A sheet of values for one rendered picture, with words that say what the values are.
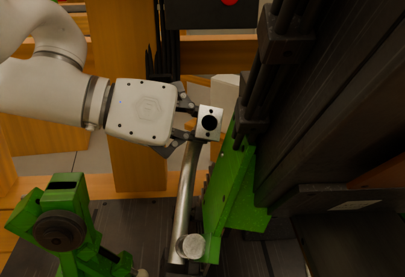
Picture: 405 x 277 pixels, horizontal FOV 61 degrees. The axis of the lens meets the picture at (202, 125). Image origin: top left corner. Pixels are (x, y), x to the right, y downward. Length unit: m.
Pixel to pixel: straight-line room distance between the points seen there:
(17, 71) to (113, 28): 0.28
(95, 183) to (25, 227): 0.45
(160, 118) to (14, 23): 0.23
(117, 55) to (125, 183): 0.36
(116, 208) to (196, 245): 0.40
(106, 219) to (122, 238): 0.08
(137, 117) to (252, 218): 0.23
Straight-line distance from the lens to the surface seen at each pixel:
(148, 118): 0.53
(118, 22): 0.77
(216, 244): 0.55
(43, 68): 0.55
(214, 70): 0.89
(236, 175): 0.47
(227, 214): 0.52
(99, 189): 1.02
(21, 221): 0.61
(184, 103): 0.56
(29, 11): 0.48
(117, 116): 0.53
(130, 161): 0.92
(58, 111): 0.54
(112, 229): 0.87
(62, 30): 0.56
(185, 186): 0.66
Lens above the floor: 1.51
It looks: 30 degrees down
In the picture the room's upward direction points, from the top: straight up
